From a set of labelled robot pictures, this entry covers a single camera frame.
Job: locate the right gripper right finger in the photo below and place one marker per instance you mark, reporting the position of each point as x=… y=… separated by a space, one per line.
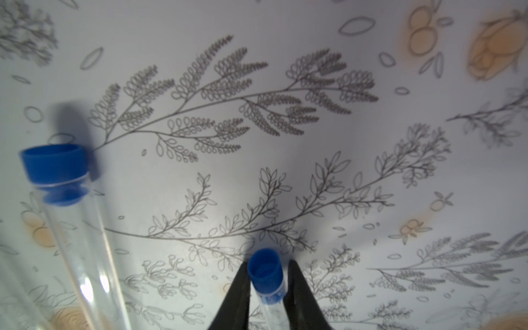
x=302 y=309

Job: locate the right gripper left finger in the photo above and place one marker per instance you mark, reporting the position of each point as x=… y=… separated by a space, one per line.
x=234 y=311

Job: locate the clear test tube blue cap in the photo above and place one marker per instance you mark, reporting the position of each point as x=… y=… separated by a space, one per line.
x=267 y=277

